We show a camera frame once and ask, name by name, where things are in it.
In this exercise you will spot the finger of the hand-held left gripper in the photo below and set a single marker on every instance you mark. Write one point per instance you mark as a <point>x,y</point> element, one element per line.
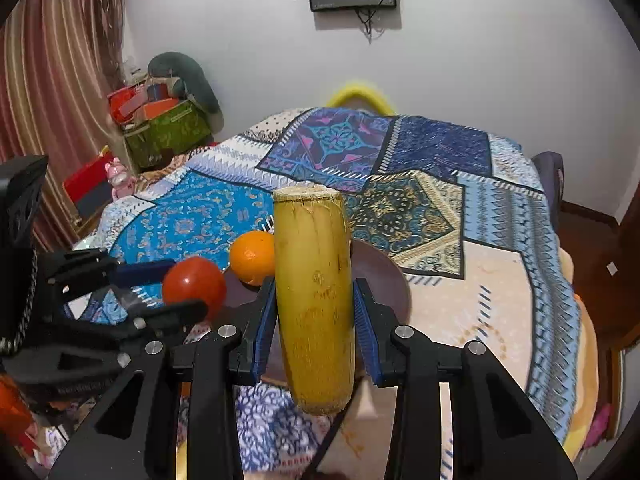
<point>145,272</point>
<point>172,312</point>

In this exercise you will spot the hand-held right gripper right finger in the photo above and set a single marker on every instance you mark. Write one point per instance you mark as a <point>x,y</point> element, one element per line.
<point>369,340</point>

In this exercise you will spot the peach bed sheet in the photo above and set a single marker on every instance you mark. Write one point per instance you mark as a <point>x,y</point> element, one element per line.
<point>586,360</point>

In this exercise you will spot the brown wooden furniture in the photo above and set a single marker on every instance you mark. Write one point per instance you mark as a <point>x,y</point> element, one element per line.
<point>595,270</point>

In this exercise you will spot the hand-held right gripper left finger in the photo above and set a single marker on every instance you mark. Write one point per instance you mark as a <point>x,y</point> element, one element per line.
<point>263,332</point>

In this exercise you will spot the pink cloth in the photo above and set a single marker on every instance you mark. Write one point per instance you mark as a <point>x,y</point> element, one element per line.
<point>599,425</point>

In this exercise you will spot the green patterned box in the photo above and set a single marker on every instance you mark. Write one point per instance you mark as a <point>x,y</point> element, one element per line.
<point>167,132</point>

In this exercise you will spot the yellow banana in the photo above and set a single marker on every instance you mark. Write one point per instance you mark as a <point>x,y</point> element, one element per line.
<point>312,285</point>

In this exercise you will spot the orange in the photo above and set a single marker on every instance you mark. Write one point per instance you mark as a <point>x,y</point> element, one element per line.
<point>252,257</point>

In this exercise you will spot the red tomato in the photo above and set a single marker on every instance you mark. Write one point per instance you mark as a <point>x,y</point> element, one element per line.
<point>192,285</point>

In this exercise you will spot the striped pink curtain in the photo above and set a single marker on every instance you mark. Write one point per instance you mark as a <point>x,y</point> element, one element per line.
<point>50,85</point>

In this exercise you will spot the blue patchwork printed blanket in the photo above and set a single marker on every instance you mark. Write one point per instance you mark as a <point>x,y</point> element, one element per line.
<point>500,285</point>

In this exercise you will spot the large red box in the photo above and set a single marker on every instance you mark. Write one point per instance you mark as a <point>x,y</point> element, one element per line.
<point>87,187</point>

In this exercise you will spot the orange box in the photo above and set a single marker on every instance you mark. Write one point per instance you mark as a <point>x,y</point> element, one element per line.
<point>157,107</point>

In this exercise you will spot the grey green plush toy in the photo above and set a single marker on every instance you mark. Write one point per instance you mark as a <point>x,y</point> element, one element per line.
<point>192,80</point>

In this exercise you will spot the pink toy figure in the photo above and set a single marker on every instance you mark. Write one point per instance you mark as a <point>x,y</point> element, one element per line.
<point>119,177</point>

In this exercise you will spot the small red box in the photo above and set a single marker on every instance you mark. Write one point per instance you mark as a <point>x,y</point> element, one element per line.
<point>125,102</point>

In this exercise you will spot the brown round plate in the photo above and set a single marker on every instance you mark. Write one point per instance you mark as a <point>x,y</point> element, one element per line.
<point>385,290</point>

